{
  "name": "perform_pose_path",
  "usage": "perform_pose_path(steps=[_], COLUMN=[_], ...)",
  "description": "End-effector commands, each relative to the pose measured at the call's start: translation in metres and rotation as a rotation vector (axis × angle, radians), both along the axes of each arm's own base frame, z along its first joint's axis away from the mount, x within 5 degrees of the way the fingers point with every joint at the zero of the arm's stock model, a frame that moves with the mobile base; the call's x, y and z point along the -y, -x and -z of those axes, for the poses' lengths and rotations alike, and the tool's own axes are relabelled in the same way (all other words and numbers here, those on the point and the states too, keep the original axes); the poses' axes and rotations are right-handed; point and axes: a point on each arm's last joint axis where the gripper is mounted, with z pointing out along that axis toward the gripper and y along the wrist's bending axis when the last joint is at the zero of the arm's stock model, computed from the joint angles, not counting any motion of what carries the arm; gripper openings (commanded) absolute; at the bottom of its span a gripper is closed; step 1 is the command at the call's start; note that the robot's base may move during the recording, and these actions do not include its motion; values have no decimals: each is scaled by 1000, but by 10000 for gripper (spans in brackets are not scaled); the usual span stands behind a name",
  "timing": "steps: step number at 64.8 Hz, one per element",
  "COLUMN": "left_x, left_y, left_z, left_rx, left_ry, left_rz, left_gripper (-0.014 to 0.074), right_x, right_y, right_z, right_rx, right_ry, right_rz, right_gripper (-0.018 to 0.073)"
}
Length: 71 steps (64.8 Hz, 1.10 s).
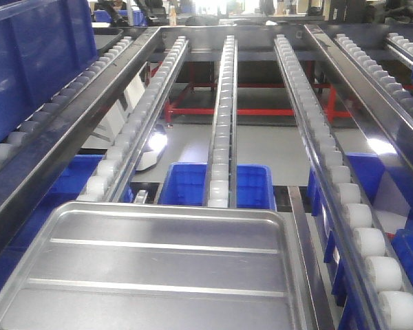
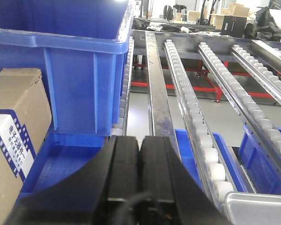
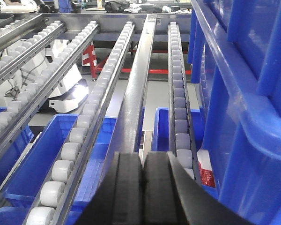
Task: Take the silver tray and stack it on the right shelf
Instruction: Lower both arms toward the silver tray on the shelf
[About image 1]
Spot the far right roller track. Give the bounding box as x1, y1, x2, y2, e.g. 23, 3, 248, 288
335, 34, 413, 119

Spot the blue bin below right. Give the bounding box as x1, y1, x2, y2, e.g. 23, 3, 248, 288
307, 153, 413, 329

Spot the silver metal tray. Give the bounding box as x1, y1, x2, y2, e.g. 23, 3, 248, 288
0, 202, 313, 329

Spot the blue bin below left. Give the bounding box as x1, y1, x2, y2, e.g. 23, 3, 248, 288
46, 155, 121, 206

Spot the roller track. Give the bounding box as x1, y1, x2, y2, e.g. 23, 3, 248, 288
0, 36, 132, 170
76, 36, 189, 202
274, 34, 413, 329
203, 35, 238, 208
335, 34, 413, 119

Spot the steel divider rail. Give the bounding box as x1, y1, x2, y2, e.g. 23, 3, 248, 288
0, 27, 161, 253
304, 25, 413, 174

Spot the blue bin below centre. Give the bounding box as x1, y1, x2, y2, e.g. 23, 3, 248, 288
158, 162, 276, 210

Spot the centre roller track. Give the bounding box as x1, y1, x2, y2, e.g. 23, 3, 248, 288
203, 35, 238, 208

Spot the far left roller track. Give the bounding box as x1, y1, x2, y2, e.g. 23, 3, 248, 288
0, 36, 132, 170

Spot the red metal frame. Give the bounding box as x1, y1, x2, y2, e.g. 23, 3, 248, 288
163, 60, 350, 125

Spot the white machine below shelf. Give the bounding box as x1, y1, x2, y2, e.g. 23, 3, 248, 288
80, 74, 168, 172

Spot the large blue crate upper left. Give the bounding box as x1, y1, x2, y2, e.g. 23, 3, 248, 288
0, 1, 98, 141

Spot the left steel divider rail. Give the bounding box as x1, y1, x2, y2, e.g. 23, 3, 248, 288
0, 27, 161, 253

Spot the right steel divider rail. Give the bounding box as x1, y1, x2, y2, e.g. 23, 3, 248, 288
304, 25, 413, 174

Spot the blue bin below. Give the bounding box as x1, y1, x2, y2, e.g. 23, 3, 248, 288
307, 153, 413, 329
46, 155, 121, 206
158, 162, 276, 210

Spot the dark tray far left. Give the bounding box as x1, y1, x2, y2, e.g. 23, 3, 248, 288
93, 27, 123, 56

